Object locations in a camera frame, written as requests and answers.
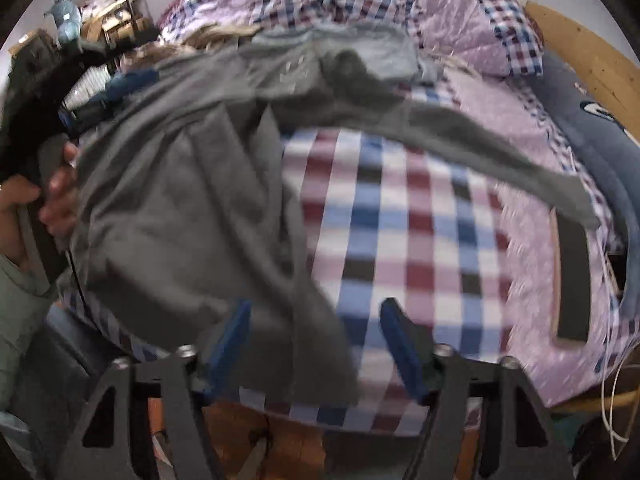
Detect wooden headboard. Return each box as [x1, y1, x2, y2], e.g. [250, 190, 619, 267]
[525, 0, 640, 140]

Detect left forearm light green sleeve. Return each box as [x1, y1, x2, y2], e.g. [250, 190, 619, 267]
[0, 256, 54, 411]

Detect plaid and lilac quilt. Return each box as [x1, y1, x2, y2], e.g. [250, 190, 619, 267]
[156, 0, 547, 79]

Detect plaid bed sheet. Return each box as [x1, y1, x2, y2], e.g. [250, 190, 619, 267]
[64, 66, 640, 436]

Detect wooden furniture in background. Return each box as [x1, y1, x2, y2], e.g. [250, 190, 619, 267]
[6, 0, 153, 58]

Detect dark grey garment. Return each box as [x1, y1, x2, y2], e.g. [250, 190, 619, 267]
[72, 45, 599, 406]

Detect white charger and cables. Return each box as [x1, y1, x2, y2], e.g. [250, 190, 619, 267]
[596, 238, 640, 461]

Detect light grey-green garment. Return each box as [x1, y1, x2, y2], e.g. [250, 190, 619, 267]
[252, 22, 444, 86]

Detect black phone in tan case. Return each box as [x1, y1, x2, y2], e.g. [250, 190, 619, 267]
[551, 209, 591, 350]

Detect beige crumpled garment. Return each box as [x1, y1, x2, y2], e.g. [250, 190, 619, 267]
[120, 24, 262, 73]

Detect blue-grey pillow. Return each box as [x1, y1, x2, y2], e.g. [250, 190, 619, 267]
[529, 50, 639, 316]

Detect person's left hand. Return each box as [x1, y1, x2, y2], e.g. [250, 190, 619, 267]
[0, 142, 79, 272]

